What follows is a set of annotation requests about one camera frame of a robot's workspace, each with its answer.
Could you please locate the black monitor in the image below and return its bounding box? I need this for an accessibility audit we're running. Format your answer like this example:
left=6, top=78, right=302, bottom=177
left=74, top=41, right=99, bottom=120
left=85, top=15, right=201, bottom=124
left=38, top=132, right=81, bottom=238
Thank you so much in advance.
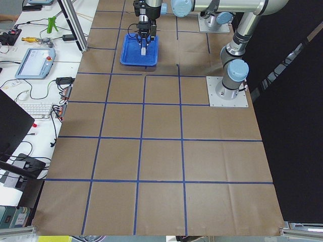
left=0, top=91, right=35, bottom=162

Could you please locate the green clamp tool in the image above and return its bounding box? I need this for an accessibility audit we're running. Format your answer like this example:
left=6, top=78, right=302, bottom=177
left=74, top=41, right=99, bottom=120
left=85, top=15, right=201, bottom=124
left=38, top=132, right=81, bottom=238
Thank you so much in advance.
left=46, top=16, right=58, bottom=34

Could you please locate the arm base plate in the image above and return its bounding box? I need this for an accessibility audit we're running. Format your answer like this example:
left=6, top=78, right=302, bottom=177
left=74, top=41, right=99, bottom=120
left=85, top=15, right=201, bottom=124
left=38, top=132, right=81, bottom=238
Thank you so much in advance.
left=206, top=76, right=249, bottom=108
left=198, top=12, right=233, bottom=34

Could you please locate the white keyboard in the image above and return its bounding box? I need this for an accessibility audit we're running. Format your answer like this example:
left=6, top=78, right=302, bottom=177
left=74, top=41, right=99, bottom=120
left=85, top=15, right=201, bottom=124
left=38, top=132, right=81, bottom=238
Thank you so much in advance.
left=18, top=102, right=53, bottom=120

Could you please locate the black power adapter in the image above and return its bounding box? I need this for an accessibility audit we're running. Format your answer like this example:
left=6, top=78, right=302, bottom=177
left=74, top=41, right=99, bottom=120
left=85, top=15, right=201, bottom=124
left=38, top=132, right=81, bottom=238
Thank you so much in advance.
left=62, top=34, right=75, bottom=41

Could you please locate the teach pendant tablet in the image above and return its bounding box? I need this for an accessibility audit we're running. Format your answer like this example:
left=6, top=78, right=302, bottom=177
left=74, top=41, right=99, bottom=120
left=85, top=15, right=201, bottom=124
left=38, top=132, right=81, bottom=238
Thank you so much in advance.
left=15, top=48, right=56, bottom=80

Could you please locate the blue plastic tray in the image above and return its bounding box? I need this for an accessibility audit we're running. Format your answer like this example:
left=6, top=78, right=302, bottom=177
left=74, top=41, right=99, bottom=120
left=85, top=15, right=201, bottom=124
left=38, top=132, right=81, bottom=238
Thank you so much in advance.
left=120, top=34, right=159, bottom=67

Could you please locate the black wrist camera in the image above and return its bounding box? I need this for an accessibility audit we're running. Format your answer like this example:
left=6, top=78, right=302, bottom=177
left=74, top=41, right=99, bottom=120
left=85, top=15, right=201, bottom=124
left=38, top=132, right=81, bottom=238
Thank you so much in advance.
left=133, top=0, right=146, bottom=17

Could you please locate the aluminium frame post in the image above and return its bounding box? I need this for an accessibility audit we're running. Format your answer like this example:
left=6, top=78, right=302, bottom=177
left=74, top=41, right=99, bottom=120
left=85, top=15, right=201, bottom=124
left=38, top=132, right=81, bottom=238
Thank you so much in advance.
left=58, top=0, right=88, bottom=53

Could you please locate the yellow screwdriver tool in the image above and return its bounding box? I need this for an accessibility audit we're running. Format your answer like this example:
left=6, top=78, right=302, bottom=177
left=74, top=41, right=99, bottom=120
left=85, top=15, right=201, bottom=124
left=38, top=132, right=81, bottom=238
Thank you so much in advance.
left=21, top=37, right=38, bottom=43

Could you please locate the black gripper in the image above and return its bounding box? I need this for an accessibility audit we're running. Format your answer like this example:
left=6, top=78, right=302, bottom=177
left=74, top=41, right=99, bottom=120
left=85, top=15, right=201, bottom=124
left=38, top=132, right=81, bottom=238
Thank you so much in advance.
left=135, top=21, right=157, bottom=48

